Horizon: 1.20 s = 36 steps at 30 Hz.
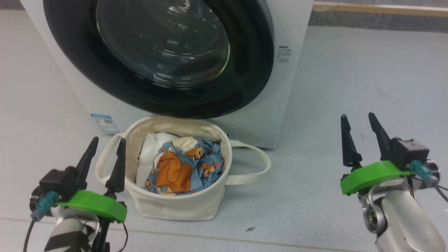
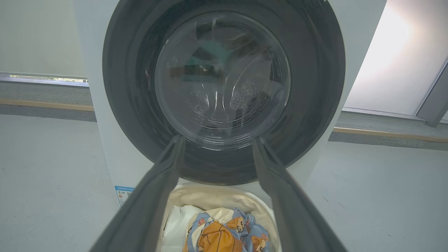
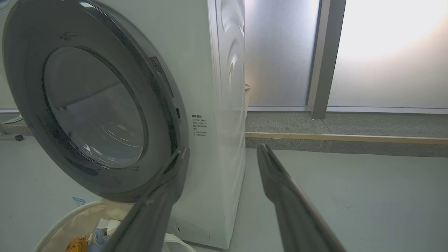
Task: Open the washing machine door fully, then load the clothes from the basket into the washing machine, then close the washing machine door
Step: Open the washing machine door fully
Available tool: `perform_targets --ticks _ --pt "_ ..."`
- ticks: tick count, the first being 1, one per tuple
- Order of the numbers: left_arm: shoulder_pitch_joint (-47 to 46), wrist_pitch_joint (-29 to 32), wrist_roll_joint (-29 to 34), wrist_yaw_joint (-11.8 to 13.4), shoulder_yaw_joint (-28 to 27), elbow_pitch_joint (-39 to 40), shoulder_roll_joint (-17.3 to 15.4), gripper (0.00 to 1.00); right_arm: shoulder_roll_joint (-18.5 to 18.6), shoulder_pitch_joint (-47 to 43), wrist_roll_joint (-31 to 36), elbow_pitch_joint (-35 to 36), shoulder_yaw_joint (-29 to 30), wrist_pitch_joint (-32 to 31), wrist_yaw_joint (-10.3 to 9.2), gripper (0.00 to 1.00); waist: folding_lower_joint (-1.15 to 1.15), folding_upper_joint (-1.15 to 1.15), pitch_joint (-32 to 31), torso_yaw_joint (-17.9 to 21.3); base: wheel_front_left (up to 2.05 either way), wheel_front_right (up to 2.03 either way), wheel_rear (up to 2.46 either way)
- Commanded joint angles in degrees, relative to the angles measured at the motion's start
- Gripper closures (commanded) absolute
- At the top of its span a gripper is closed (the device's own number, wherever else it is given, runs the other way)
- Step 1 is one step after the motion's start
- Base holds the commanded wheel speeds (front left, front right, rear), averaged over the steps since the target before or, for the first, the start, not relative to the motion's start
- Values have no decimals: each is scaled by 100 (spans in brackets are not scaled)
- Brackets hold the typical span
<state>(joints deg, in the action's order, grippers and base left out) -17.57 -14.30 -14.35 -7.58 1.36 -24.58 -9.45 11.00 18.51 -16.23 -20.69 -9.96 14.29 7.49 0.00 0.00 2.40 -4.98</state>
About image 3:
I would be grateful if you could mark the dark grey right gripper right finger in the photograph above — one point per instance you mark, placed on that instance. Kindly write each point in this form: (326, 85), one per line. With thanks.
(294, 217)

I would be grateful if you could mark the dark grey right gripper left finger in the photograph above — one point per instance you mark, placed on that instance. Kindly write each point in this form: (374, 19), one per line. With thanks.
(154, 217)

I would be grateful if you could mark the blue bear print garment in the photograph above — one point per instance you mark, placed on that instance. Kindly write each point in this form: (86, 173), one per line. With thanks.
(98, 239)

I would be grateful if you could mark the round dark-rimmed glass washer door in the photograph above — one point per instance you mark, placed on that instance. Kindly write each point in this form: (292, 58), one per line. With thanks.
(94, 105)

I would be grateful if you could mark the cream canvas laundry basket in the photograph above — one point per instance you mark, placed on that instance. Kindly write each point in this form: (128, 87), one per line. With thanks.
(77, 220)

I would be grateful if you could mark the white front-load washing machine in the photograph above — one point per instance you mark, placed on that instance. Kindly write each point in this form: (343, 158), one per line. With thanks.
(210, 70)

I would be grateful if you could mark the blue white energy label sticker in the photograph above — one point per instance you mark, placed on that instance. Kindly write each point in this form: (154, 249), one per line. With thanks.
(79, 201)

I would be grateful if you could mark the printed text label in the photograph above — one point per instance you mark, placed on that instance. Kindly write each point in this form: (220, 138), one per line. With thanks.
(199, 125)

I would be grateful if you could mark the black chair caster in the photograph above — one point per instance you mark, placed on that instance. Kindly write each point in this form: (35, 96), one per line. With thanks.
(19, 137)

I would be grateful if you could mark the grey window frame pillar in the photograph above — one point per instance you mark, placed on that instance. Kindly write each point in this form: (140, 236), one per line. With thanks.
(325, 59)

